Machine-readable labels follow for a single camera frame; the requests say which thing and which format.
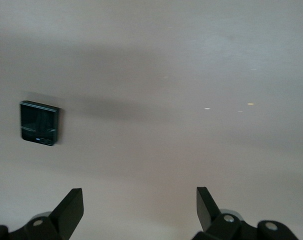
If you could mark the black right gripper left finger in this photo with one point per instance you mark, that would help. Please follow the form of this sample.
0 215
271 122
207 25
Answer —
64 220

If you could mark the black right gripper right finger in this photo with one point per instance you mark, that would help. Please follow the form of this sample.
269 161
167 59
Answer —
214 227

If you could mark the black phone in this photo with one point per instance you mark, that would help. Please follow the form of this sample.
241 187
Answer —
39 125

